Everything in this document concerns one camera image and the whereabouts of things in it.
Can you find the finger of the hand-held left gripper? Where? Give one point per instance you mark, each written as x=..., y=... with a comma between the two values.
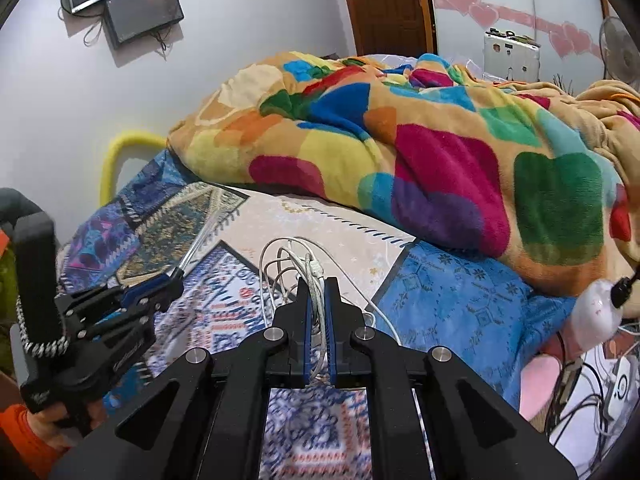
x=140, y=317
x=150, y=290

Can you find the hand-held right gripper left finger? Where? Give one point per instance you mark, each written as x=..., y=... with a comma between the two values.
x=304, y=320

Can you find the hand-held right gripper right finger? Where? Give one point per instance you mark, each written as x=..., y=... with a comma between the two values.
x=330, y=320

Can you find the dark grey rounded object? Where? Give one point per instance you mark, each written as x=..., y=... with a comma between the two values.
x=17, y=202

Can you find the patchwork printed bed sheet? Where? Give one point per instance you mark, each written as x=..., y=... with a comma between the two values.
x=450, y=285

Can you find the colourful fleece blanket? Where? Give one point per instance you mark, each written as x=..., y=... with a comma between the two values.
x=400, y=160

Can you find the pink pillow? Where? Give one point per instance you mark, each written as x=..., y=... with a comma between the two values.
x=542, y=385

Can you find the white power adapter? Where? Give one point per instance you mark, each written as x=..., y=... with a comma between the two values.
x=592, y=315

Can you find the white charger block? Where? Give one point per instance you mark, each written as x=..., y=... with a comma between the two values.
x=619, y=387

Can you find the brown wooden door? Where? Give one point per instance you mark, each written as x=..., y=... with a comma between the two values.
x=385, y=5

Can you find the white box device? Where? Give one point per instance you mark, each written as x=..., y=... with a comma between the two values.
x=512, y=55

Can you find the standing fan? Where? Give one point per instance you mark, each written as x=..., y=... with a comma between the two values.
x=620, y=47

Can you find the black wall-mounted box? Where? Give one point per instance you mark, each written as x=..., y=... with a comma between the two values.
x=142, y=12

